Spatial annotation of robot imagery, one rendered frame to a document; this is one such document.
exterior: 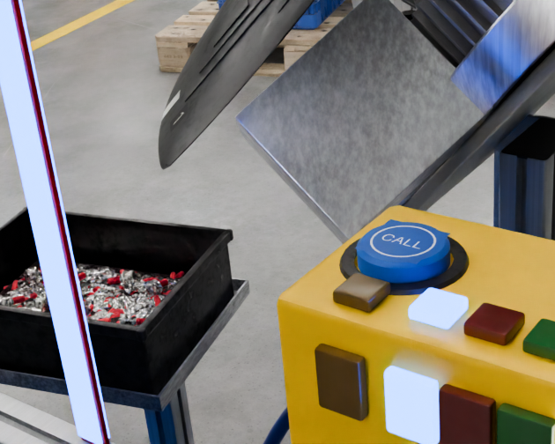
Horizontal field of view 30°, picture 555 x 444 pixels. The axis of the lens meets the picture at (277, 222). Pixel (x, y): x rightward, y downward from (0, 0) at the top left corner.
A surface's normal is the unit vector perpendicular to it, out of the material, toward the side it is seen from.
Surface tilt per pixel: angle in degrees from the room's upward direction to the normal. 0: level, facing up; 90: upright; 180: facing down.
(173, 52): 89
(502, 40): 88
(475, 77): 103
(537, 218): 90
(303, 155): 55
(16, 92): 90
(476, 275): 0
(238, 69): 46
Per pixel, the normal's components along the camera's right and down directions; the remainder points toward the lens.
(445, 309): -0.09, -0.88
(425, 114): -0.06, -0.13
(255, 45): -0.71, -0.39
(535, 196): -0.58, 0.42
